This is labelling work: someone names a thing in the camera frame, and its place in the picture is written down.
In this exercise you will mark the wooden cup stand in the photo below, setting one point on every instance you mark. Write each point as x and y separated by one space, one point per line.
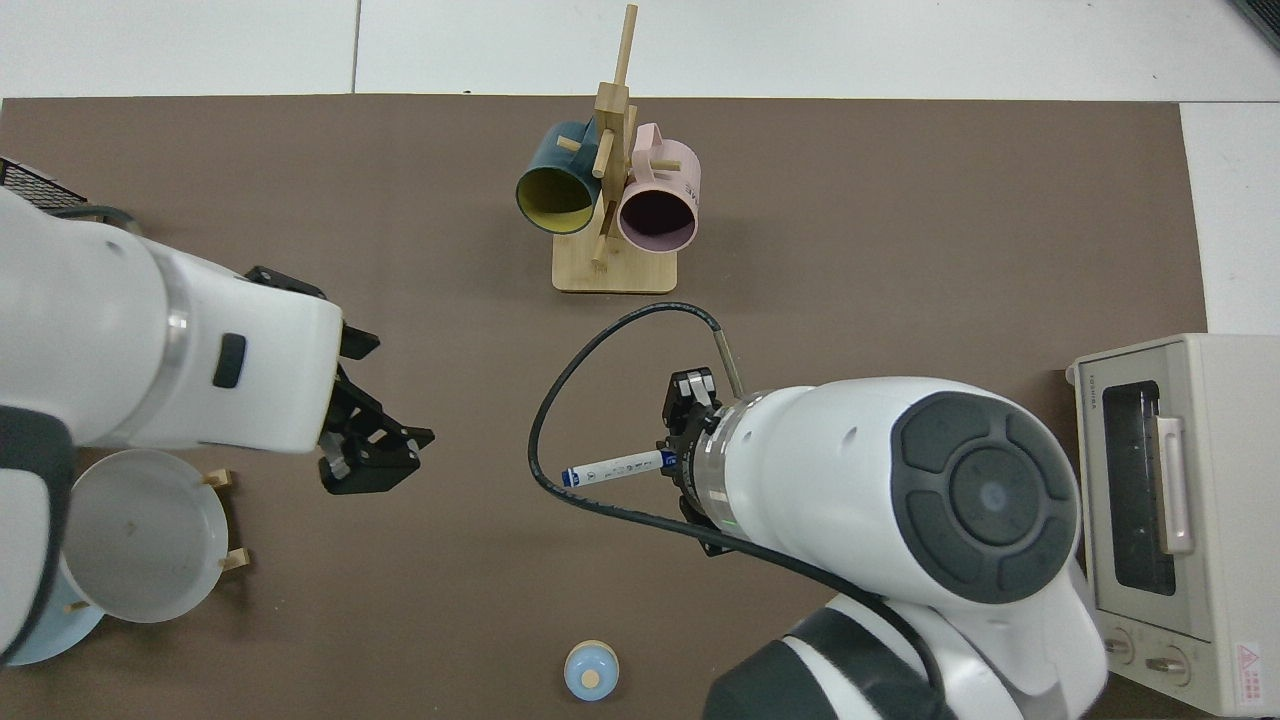
615 275

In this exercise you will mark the brown table cloth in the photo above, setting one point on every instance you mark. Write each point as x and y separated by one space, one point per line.
900 250

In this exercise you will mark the pale toaster oven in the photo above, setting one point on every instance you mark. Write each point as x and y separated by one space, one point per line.
1230 450

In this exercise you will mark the wooden plate rack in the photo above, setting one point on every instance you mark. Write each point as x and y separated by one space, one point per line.
218 479

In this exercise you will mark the dark teal cup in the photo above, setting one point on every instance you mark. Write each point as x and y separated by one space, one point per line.
548 155

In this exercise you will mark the blue and white marker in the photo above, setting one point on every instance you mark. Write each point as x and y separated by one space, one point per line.
610 468

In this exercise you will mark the light blue plate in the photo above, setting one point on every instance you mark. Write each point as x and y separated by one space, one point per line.
70 632

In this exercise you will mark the pink cup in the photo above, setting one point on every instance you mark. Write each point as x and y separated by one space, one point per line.
662 188

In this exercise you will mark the small blue round bell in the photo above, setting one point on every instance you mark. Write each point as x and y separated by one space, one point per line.
591 672

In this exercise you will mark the grey plate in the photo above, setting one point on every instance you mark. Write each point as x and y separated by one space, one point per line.
150 540

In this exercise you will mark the black ribbed object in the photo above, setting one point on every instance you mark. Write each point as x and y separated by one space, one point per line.
1260 18

